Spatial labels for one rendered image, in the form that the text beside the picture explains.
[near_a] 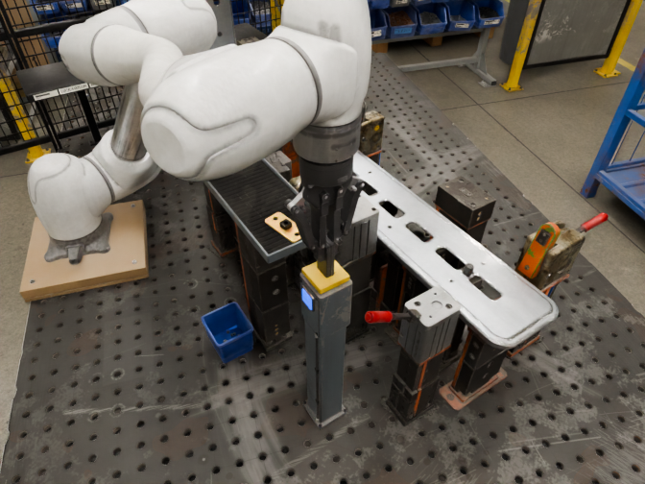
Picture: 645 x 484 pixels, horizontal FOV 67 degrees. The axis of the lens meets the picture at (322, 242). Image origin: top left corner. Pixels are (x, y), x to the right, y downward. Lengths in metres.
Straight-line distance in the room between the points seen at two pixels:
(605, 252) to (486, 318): 1.95
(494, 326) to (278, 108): 0.66
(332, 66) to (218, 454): 0.87
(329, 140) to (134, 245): 1.06
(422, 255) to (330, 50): 0.65
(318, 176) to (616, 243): 2.47
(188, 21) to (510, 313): 0.86
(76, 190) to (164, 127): 1.05
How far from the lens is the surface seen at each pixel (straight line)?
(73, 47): 1.02
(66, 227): 1.55
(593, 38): 4.69
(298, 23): 0.56
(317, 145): 0.62
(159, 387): 1.28
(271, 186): 1.01
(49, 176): 1.49
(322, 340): 0.91
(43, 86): 1.93
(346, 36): 0.56
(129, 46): 0.90
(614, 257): 2.90
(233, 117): 0.46
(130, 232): 1.63
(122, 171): 1.52
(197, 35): 1.11
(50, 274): 1.59
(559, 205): 3.12
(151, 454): 1.21
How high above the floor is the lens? 1.75
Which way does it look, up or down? 43 degrees down
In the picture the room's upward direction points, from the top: straight up
